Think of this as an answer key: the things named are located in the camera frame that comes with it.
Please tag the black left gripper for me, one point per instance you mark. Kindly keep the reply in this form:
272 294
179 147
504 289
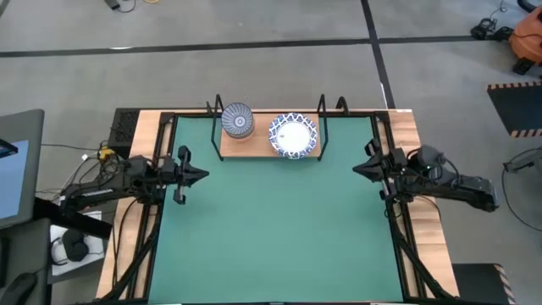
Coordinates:
182 178

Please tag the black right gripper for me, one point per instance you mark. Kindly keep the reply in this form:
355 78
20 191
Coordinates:
394 169

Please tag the navy white patterned bowl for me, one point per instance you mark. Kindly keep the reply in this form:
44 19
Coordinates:
238 120

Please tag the wide blue white floral bowl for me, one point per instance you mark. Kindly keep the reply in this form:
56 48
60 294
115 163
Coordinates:
293 136

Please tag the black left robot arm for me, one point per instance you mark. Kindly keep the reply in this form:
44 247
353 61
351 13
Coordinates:
106 190

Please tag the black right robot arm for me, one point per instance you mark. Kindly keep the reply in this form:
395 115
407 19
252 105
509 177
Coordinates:
466 188

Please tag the black perforated box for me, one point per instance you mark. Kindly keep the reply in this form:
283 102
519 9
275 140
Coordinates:
123 127

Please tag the yellow connector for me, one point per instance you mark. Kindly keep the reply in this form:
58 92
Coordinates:
106 153

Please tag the green table mat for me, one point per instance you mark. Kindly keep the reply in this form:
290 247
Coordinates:
275 233

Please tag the white paper sheet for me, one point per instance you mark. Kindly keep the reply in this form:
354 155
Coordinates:
95 258

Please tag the black stand bar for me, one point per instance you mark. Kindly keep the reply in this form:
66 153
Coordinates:
72 218

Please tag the black headphones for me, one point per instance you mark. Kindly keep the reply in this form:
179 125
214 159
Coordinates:
76 250

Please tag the black mat with yellow stripes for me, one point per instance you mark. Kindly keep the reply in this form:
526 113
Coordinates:
478 284
516 110

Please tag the grey monitor with blue screen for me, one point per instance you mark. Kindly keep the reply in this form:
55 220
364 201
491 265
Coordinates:
17 178

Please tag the black power adapter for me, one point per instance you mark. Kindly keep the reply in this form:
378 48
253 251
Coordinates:
112 4

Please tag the orange vacuum cleaner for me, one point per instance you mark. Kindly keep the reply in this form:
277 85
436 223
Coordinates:
529 42

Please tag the wooden shelf with black frame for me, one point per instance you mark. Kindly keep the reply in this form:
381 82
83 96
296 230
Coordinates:
258 146

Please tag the black table frame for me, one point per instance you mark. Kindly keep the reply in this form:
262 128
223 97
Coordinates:
156 237

